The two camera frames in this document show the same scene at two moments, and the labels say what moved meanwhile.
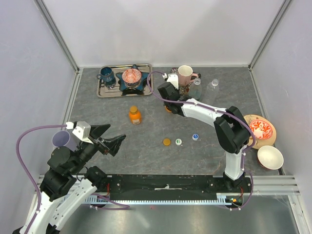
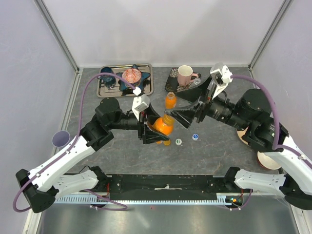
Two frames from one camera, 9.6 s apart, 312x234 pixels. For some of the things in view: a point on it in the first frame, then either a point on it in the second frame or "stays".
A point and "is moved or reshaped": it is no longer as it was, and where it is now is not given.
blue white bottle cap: (195, 136) stays
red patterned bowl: (131, 76) stays
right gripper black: (177, 90) → (186, 115)
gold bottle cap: (166, 142) stays
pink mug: (185, 75) stays
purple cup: (60, 138) stays
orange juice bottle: (135, 116) is moved or reshaped
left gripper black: (112, 144) → (149, 136)
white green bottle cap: (178, 142) stays
